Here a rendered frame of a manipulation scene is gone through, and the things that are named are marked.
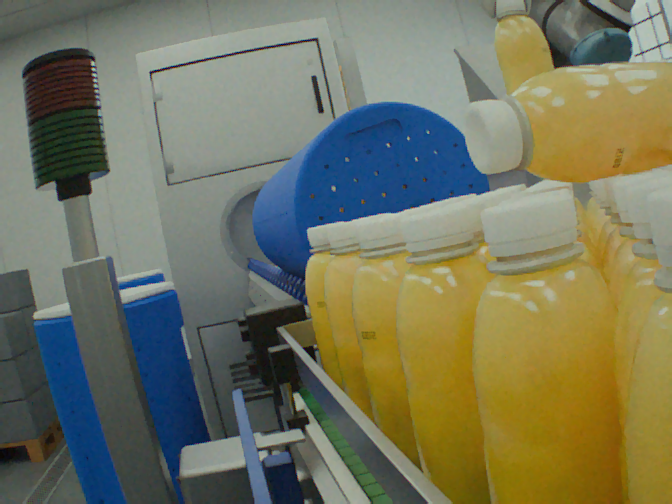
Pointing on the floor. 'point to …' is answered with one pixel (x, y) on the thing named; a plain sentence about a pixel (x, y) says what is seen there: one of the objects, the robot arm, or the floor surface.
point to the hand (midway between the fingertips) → (509, 5)
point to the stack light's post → (116, 381)
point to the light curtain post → (349, 72)
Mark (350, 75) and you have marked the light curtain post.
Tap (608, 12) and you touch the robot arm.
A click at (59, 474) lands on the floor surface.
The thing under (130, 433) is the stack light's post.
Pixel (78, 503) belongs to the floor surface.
